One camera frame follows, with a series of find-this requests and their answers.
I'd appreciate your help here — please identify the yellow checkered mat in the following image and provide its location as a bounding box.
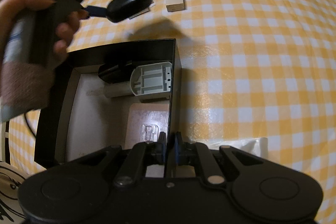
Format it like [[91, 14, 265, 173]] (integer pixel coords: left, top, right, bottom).
[[5, 0, 336, 224]]

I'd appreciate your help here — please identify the person's left hand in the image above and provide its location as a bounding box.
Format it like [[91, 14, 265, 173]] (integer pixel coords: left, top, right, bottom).
[[0, 0, 80, 63]]

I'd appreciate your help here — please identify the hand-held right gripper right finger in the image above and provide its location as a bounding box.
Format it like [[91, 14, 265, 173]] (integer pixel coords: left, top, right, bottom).
[[168, 132, 271, 186]]

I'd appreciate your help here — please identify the black cardboard box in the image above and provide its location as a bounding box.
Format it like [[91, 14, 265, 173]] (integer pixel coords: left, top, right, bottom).
[[34, 38, 196, 178]]

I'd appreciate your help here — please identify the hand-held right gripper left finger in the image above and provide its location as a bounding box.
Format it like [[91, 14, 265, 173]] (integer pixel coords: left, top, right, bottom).
[[66, 132, 168, 188]]

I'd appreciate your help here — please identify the black rectangular case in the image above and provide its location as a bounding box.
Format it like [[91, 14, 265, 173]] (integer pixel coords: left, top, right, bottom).
[[98, 60, 133, 83]]

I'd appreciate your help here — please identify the grey plastic bracket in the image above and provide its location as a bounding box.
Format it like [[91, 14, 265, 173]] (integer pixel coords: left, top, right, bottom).
[[104, 61, 172, 100]]

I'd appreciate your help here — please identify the white cloth with black drawing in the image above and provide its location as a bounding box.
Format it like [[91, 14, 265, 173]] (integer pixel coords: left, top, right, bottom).
[[0, 160, 29, 224]]

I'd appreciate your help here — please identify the pink square box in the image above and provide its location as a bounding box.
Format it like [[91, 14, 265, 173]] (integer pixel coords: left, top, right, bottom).
[[125, 103, 170, 151]]

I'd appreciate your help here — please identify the black oval case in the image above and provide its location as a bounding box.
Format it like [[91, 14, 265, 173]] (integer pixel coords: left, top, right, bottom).
[[106, 0, 154, 23]]

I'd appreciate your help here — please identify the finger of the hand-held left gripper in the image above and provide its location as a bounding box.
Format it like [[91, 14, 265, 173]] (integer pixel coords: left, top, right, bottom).
[[79, 4, 108, 20]]

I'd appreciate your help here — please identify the cream glossy sheet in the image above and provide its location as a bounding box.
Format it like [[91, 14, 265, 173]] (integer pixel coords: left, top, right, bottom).
[[207, 137, 269, 172]]

